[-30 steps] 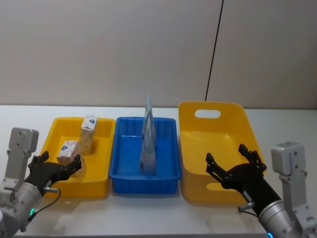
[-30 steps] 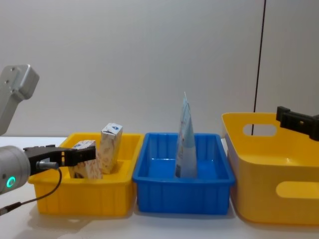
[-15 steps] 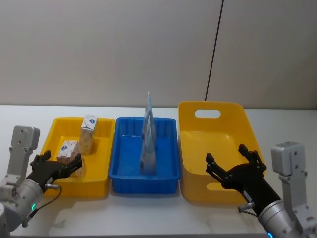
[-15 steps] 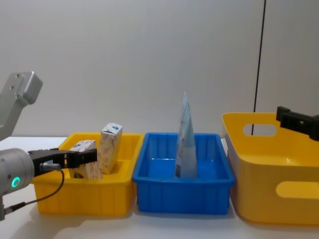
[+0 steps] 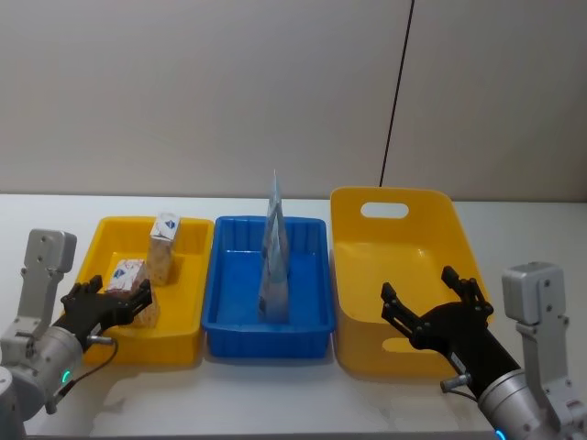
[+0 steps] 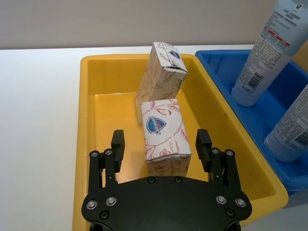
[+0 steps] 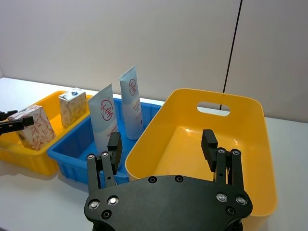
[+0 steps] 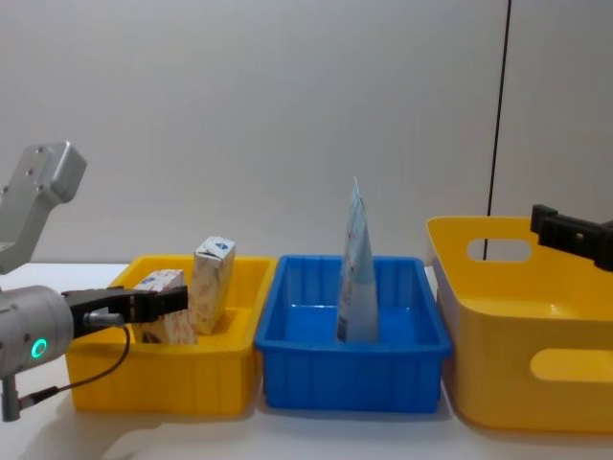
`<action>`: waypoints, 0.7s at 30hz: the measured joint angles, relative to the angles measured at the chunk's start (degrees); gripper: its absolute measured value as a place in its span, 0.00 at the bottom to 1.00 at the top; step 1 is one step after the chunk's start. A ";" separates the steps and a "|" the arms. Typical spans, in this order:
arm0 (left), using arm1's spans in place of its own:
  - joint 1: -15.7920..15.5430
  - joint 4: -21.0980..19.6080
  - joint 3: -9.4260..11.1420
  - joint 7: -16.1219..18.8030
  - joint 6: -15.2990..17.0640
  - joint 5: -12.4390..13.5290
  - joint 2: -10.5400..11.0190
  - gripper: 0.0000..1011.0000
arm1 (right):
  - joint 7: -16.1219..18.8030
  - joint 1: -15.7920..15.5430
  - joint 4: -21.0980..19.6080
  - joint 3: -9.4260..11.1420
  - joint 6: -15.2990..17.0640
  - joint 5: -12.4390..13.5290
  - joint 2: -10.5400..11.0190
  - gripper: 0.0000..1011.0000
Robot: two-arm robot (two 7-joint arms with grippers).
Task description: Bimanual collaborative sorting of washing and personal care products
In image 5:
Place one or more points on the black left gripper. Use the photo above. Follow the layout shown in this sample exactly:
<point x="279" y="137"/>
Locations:
<point x="94" y="314"/>

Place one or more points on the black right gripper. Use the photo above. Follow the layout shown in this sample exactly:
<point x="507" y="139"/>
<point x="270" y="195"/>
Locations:
<point x="458" y="334"/>

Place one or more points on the shallow yellow plastic tray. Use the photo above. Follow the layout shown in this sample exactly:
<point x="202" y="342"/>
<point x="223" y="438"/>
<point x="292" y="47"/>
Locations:
<point x="183" y="302"/>

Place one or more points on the blue plastic tray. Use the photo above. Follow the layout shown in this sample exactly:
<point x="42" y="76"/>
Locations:
<point x="238" y="293"/>

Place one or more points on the pale blue standing pouch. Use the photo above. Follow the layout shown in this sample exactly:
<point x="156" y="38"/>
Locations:
<point x="275" y="279"/>

